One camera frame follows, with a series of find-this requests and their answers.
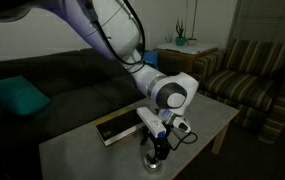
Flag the wooden table leg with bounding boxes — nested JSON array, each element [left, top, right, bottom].
[[211, 122, 232, 155]]

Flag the thin black looped cable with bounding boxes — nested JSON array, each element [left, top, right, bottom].
[[166, 129, 199, 151]]

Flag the dark grey sofa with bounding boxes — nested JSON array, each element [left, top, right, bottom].
[[0, 47, 183, 180]]

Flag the plant in teal pot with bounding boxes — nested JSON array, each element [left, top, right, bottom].
[[174, 19, 187, 47]]

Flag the plant in white pot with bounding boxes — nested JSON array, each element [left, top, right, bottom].
[[185, 0, 199, 47]]

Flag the black arm hose cable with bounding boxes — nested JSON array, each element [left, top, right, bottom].
[[83, 0, 147, 75]]

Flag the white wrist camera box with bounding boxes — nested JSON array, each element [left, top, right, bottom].
[[136, 106, 167, 140]]

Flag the teal cushion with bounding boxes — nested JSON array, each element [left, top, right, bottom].
[[0, 75, 52, 117]]

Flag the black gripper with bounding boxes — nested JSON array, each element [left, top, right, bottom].
[[147, 130, 172, 164]]

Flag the window blinds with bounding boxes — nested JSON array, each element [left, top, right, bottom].
[[230, 0, 285, 51]]

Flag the black book yellow edge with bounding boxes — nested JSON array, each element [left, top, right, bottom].
[[94, 107, 147, 148]]

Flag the striped armchair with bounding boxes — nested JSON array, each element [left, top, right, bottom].
[[191, 38, 285, 145]]

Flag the wooden side table white top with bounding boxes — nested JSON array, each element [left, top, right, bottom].
[[156, 42, 219, 85]]

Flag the blue cushion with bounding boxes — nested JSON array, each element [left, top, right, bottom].
[[143, 50, 160, 70]]

